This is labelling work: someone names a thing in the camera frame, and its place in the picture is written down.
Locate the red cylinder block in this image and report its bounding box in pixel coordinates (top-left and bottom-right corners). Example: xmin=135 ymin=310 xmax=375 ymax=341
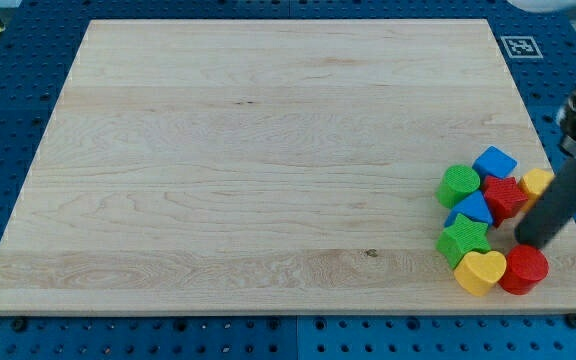
xmin=498 ymin=245 xmax=550 ymax=295

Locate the green star block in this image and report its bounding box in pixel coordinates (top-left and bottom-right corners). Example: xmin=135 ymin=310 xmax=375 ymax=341
xmin=436 ymin=213 xmax=491 ymax=269

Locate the red star block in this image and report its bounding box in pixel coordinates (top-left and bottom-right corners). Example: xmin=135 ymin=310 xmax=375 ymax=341
xmin=482 ymin=175 xmax=528 ymax=227

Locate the wooden board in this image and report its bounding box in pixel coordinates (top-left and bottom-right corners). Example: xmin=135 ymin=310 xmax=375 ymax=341
xmin=0 ymin=19 xmax=576 ymax=317

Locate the green cylinder block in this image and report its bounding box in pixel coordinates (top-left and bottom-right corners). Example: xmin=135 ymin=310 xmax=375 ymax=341
xmin=436 ymin=164 xmax=481 ymax=208

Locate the blue triangle block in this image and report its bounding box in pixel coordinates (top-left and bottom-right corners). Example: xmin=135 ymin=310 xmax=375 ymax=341
xmin=444 ymin=190 xmax=493 ymax=227

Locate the blue cube block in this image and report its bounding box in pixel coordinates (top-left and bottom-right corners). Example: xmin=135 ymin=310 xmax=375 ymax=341
xmin=472 ymin=146 xmax=517 ymax=179

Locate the yellow heart block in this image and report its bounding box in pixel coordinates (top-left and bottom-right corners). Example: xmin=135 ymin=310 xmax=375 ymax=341
xmin=453 ymin=251 xmax=507 ymax=296

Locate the yellow pentagon block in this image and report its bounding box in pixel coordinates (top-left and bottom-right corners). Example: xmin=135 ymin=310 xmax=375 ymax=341
xmin=518 ymin=168 xmax=554 ymax=212

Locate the white fiducial marker tag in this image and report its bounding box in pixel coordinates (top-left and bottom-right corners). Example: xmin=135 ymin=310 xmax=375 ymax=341
xmin=500 ymin=35 xmax=543 ymax=59

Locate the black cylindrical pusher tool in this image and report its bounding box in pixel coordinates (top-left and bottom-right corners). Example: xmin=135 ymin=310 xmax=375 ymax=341
xmin=514 ymin=157 xmax=576 ymax=249

